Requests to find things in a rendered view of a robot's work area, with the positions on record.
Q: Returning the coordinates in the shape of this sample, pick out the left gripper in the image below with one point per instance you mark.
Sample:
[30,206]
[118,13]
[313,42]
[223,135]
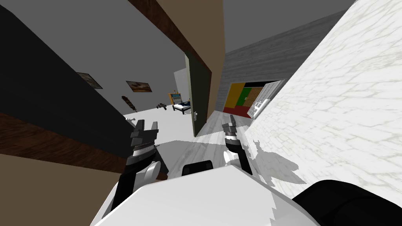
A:
[143,138]

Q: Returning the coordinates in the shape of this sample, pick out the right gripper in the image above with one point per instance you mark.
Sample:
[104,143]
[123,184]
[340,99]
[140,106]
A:
[229,130]

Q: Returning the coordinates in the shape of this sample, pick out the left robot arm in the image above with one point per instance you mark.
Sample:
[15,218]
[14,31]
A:
[143,171]

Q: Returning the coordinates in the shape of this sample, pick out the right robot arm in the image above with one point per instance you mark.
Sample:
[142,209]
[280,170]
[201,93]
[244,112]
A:
[345,204]

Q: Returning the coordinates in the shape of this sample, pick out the small dark floor object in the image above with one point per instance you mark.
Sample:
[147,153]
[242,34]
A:
[162,106]

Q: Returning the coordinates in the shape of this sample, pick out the dark brown plant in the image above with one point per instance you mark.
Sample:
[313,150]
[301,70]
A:
[129,104]

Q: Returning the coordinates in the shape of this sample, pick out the yellow bookshelf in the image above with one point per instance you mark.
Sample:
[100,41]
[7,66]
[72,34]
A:
[174,97]

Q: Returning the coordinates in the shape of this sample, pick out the white bed with dark bedding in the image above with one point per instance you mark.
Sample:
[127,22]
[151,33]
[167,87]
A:
[182,107]

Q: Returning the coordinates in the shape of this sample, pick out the dark green door leaf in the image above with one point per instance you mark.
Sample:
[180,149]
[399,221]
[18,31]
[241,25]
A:
[198,91]

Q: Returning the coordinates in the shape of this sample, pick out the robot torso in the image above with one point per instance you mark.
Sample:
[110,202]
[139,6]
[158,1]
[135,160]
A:
[201,201]

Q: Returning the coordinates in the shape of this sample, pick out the brown framed wall picture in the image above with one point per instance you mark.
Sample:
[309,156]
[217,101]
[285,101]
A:
[139,86]

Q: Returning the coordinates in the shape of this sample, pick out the grey framed wall picture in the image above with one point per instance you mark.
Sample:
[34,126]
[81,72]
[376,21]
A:
[89,80]

